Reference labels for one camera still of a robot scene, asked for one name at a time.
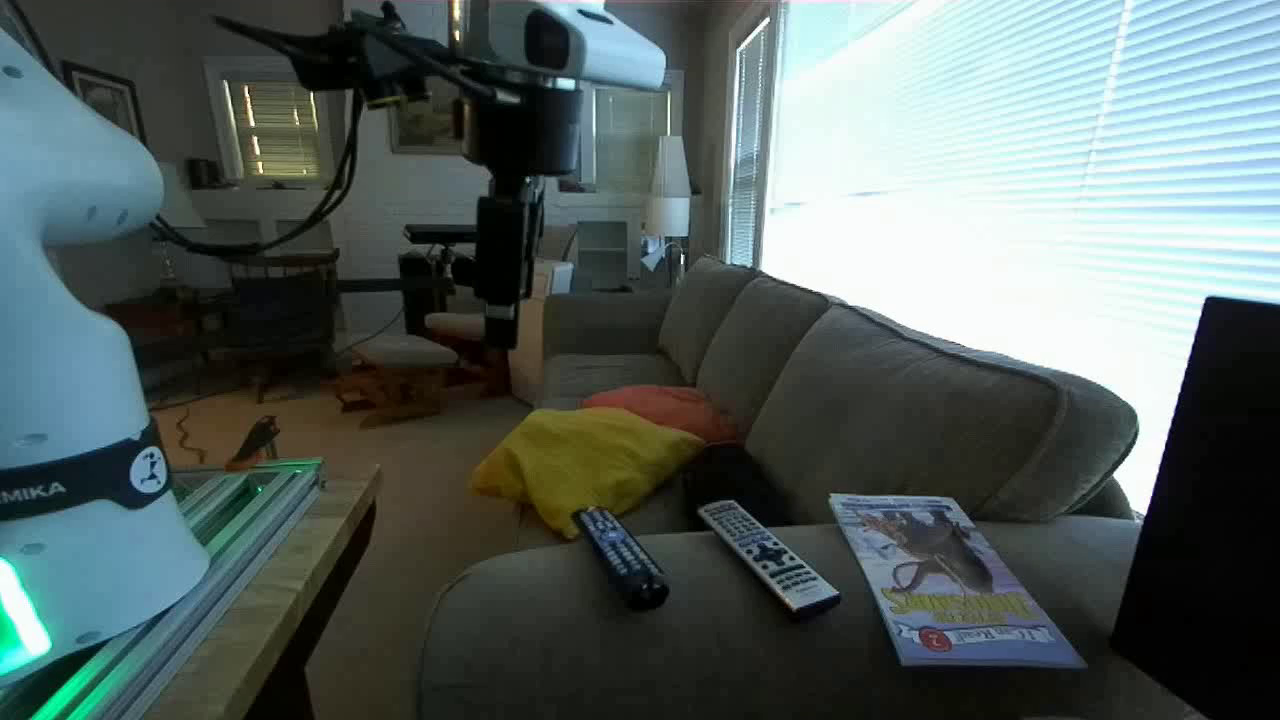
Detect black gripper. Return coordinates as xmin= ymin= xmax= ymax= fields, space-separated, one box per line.
xmin=466 ymin=81 xmax=588 ymax=354

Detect black remote control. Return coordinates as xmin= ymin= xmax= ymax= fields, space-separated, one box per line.
xmin=573 ymin=502 xmax=671 ymax=614

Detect white remote control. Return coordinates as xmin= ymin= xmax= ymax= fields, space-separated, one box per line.
xmin=696 ymin=496 xmax=844 ymax=620

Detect grey fabric couch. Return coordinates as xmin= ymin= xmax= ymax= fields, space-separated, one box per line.
xmin=410 ymin=255 xmax=1202 ymax=720

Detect beige armchair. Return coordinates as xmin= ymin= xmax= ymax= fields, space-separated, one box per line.
xmin=422 ymin=255 xmax=579 ymax=405

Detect black stand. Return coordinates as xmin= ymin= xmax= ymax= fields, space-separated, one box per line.
xmin=397 ymin=216 xmax=482 ymax=341

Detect white cushioned wooden footstool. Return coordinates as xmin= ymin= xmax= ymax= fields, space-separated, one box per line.
xmin=327 ymin=328 xmax=466 ymax=432

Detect grey side shelf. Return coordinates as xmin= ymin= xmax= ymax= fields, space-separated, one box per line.
xmin=569 ymin=216 xmax=634 ymax=296

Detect yellow cloth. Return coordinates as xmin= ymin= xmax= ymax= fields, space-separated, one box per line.
xmin=466 ymin=405 xmax=708 ymax=544

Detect orange cushion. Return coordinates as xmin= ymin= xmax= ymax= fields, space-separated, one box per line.
xmin=575 ymin=380 xmax=743 ymax=446

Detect dark wooden chair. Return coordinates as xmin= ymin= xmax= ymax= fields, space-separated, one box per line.
xmin=214 ymin=244 xmax=342 ymax=401

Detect white floor lamp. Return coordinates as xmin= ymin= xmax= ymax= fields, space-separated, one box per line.
xmin=643 ymin=130 xmax=696 ymax=275

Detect white framed window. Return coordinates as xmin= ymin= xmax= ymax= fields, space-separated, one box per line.
xmin=579 ymin=81 xmax=686 ymax=195

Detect small dark floor object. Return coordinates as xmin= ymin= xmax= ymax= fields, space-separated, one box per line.
xmin=224 ymin=412 xmax=286 ymax=473

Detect small window with blinds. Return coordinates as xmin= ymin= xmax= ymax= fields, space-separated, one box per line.
xmin=198 ymin=57 xmax=349 ymax=190

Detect tall narrow window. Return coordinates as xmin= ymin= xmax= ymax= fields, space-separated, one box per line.
xmin=722 ymin=11 xmax=779 ymax=273

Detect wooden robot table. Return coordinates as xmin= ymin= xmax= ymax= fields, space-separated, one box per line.
xmin=131 ymin=461 xmax=386 ymax=720

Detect dinosaur picture book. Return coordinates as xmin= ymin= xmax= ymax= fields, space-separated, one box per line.
xmin=824 ymin=486 xmax=1086 ymax=673

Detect large white window blinds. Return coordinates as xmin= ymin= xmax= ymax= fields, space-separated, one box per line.
xmin=755 ymin=0 xmax=1280 ymax=516

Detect black lampshade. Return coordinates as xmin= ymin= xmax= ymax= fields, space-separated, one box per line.
xmin=1107 ymin=291 xmax=1280 ymax=720

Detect framed wall picture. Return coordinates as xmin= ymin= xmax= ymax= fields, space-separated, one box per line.
xmin=382 ymin=94 xmax=471 ymax=158

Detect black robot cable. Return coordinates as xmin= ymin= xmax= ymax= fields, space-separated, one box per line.
xmin=144 ymin=77 xmax=372 ymax=262

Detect small dark picture frame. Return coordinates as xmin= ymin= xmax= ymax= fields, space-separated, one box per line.
xmin=55 ymin=60 xmax=146 ymax=141

